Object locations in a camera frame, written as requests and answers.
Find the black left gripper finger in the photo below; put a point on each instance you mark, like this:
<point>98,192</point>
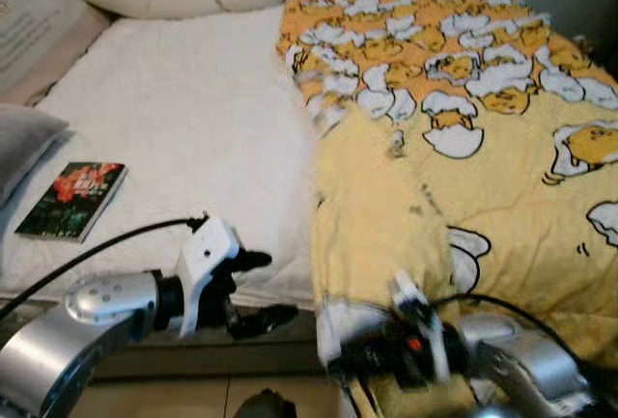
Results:
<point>263,320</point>
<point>253,262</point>

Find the dark green red book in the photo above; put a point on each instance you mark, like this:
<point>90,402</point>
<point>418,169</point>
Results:
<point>72,201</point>

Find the yellow egg print blanket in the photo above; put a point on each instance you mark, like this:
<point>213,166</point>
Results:
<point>502,196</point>

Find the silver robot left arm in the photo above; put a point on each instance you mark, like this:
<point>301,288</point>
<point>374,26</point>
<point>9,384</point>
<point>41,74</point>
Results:
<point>58,341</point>

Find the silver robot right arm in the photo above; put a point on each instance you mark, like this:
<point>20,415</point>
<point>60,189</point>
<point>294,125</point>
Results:
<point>521,355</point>

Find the black robot left foot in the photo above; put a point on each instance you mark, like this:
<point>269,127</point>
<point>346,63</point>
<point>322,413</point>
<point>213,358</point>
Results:
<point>266,406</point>

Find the white quilted mattress pad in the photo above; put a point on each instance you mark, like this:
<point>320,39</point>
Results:
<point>183,119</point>

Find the grey pillow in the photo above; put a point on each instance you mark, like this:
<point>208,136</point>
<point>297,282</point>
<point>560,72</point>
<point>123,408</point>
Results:
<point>24,148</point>

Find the grey printed cushion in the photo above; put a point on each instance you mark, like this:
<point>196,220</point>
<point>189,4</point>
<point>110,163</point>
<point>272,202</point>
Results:
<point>34,32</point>

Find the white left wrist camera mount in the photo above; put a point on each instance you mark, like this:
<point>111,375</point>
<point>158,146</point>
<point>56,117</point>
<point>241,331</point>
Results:
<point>201,264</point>

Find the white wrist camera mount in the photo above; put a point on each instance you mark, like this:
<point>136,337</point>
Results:
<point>201,264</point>
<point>406,292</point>

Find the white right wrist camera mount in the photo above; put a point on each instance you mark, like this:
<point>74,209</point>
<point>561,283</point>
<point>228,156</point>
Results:
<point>406,292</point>

